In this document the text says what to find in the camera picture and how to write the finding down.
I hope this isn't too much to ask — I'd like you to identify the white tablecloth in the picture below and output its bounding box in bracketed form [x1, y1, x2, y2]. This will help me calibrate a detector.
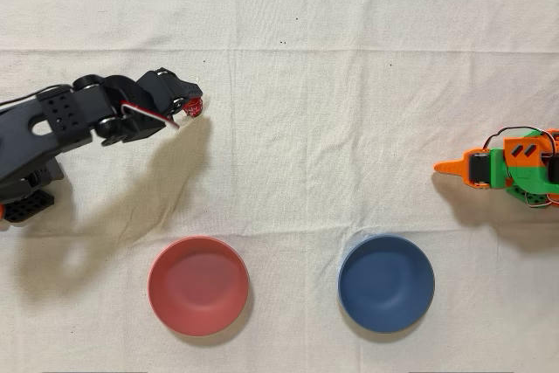
[0, 0, 559, 373]

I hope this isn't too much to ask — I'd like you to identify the red bowl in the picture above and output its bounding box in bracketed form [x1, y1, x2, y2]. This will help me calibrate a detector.
[147, 235, 251, 338]

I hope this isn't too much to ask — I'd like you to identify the blue bowl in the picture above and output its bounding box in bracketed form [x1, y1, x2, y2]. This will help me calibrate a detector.
[337, 234, 436, 334]

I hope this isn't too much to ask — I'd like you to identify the red white servo cable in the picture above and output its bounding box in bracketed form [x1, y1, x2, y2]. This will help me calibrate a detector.
[120, 101, 182, 131]

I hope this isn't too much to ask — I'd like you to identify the red candy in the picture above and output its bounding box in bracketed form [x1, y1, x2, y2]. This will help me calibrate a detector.
[182, 95, 206, 119]

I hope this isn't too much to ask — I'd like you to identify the thin black wire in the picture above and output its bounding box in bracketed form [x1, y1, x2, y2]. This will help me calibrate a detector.
[482, 126, 559, 155]

